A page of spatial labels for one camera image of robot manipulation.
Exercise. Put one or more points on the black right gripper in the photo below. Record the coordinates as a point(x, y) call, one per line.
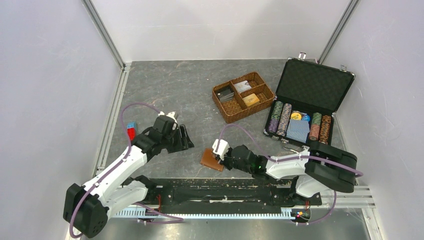
point(224, 160)

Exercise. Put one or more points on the purple green chip row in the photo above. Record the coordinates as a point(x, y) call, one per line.
point(275, 117)

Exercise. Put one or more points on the blue round dealer chip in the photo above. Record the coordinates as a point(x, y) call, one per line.
point(306, 117)

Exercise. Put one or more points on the yellow dealer button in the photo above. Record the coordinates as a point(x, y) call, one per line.
point(296, 116)

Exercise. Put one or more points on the brown poker chip row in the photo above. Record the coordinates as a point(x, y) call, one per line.
point(324, 132)

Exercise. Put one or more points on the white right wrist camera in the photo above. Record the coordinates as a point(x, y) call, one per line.
point(220, 147)

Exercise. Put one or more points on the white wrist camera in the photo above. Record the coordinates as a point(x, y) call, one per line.
point(220, 147)
point(173, 115)

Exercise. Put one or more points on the green pink chip row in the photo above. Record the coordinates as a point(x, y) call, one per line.
point(315, 126)

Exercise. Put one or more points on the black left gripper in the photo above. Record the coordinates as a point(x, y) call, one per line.
point(183, 143)

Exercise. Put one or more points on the tan card box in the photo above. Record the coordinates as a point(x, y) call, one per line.
point(251, 100)

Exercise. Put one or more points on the black card stack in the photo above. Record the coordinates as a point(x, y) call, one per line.
point(225, 94)

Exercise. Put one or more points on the white card stack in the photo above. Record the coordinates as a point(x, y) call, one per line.
point(242, 86)

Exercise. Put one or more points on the blue playing card deck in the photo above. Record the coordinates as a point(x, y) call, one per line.
point(298, 130)

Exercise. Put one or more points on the black poker chip case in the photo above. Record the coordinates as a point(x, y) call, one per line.
point(310, 88)

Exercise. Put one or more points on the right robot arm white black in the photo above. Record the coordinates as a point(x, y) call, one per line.
point(319, 167)

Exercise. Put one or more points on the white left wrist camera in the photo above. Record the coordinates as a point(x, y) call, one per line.
point(173, 115)

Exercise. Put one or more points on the grey striped chip row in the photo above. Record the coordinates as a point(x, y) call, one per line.
point(284, 119)

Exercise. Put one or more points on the red blue toy block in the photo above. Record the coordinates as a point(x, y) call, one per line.
point(131, 130)

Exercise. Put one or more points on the woven wicker divided basket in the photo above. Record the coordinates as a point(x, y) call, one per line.
point(235, 109)

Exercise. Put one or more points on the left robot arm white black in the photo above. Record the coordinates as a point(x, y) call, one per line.
point(89, 206)

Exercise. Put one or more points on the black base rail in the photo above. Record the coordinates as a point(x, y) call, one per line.
point(224, 196)

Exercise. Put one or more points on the brown leather card holder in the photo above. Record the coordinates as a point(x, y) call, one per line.
point(208, 160)

